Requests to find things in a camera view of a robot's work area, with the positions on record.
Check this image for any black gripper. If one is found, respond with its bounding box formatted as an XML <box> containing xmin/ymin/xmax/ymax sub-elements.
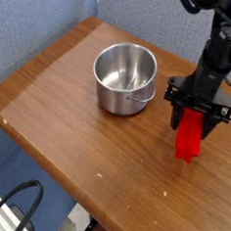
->
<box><xmin>164</xmin><ymin>67</ymin><xmax>231</xmax><ymax>139</ymax></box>

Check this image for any red block object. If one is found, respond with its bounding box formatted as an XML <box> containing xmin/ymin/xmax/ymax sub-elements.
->
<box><xmin>175</xmin><ymin>109</ymin><xmax>203</xmax><ymax>163</ymax></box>

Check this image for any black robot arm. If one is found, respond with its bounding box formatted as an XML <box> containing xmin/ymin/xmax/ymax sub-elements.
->
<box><xmin>164</xmin><ymin>0</ymin><xmax>231</xmax><ymax>138</ymax></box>

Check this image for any metal pot with handle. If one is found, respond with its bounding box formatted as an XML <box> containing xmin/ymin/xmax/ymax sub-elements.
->
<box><xmin>93</xmin><ymin>42</ymin><xmax>158</xmax><ymax>116</ymax></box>

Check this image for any black cable loop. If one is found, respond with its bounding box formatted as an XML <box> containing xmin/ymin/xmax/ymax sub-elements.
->
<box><xmin>0</xmin><ymin>176</ymin><xmax>46</xmax><ymax>231</ymax></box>

